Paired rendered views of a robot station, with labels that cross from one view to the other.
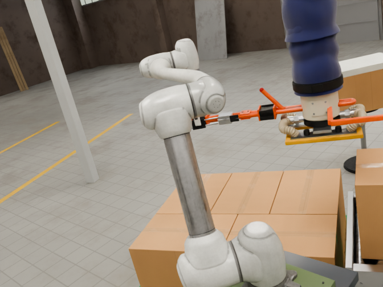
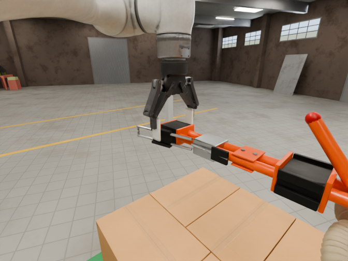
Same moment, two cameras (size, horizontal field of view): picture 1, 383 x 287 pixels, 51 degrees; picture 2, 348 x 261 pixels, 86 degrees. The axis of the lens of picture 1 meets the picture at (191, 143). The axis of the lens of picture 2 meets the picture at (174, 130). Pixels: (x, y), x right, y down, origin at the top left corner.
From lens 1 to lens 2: 161 cm
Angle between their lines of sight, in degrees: 24
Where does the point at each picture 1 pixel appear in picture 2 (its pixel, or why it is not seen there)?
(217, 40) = (290, 83)
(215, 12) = (295, 66)
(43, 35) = not seen: hidden behind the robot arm
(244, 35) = (310, 84)
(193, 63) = (172, 15)
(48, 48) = not seen: hidden behind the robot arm
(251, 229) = not seen: outside the picture
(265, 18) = (331, 77)
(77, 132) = (168, 106)
